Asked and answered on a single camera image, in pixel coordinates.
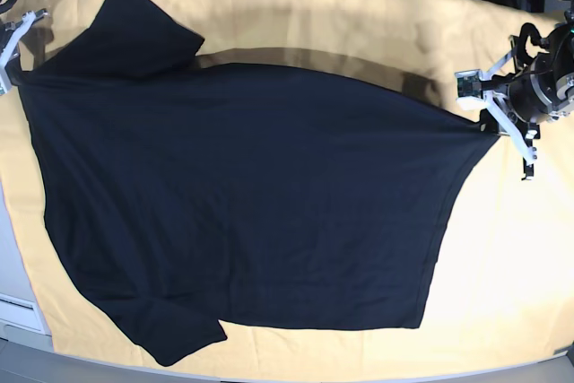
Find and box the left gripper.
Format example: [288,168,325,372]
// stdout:
[481,35,550,179]

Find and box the dark navy T-shirt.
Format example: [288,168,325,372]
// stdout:
[19,0,496,366]

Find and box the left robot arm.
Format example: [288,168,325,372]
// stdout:
[478,0,573,180]

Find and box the yellow table cloth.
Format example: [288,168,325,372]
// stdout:
[1,0,573,382]

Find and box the white cabinet drawer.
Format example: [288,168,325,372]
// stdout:
[0,294,48,335]

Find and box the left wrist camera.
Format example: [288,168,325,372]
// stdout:
[455,70,484,111]

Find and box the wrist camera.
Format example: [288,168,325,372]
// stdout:
[0,65,12,95]
[455,70,484,111]

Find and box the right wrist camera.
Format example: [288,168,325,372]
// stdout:
[0,65,12,95]

